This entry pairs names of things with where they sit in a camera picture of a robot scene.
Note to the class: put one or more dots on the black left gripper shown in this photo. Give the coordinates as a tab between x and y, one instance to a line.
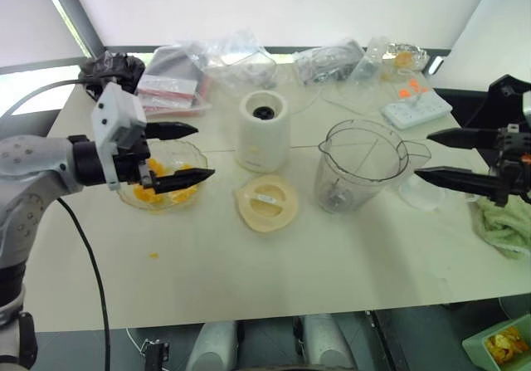
130	165

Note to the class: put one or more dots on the red and white package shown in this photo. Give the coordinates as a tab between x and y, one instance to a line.
166	93

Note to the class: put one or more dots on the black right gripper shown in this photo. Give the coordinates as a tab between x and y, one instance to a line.
514	159

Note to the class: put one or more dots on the black table frame bar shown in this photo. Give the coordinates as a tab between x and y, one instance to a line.
394	342

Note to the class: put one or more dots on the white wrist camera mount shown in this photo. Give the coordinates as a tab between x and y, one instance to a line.
527	109
118	113

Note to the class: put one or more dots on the small orange piece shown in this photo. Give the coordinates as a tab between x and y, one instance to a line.
154	255

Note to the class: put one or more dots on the light green towel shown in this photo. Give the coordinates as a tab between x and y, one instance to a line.
504	226

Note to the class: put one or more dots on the yellow food pieces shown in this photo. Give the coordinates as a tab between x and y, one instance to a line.
508	346

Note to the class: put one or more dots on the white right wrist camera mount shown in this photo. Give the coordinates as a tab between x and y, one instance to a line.
527	109

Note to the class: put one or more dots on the black crumpled cloth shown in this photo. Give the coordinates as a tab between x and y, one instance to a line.
112	68

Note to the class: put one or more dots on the orange plug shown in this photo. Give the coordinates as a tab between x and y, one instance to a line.
404	93

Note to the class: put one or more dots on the small clear plastic bag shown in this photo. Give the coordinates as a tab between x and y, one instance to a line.
369	66

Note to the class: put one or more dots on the foil tray with food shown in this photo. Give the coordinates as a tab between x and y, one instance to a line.
404	57

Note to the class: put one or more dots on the black table clamp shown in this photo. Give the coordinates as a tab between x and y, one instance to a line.
155	356

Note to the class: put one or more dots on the clear plastic cap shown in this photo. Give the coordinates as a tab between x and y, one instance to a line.
423	198

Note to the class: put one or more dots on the dark grey window pillar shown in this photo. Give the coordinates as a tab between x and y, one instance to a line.
79	18

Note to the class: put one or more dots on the clear bag with plastic container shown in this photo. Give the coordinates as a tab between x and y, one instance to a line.
236	64

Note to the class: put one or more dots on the dark window sill rail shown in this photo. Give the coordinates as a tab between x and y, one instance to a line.
286	50

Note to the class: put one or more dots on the clear glass bowl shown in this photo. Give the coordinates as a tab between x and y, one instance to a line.
195	155

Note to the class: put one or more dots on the white blender base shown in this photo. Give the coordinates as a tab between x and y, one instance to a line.
261	143

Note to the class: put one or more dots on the white power strip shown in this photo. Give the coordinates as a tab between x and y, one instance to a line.
415	111

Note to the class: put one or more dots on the cream blender lid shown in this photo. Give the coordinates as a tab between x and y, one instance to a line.
265	205

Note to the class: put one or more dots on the grey rounded robot leg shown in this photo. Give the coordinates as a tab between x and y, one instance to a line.
211	350
327	346

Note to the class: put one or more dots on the green plastic bin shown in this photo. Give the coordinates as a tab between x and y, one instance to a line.
477	346

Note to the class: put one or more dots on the grey zip bag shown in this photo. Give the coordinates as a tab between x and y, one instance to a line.
170	64

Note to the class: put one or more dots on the clear blender jar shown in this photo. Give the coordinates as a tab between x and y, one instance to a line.
352	172

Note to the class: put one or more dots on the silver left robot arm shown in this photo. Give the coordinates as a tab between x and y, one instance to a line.
25	196

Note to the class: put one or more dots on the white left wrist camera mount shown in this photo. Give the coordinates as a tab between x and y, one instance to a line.
118	113

